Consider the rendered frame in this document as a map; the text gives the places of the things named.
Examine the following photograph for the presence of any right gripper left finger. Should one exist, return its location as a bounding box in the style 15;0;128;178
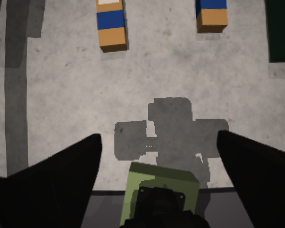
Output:
0;133;102;228

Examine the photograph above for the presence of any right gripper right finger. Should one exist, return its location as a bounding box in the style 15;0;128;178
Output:
216;130;285;228

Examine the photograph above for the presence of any cream welding electrode pack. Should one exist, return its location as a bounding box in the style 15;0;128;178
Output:
195;0;228;33

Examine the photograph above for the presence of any brown rectangular pack with blue band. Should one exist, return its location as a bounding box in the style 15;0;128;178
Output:
96;0;127;53

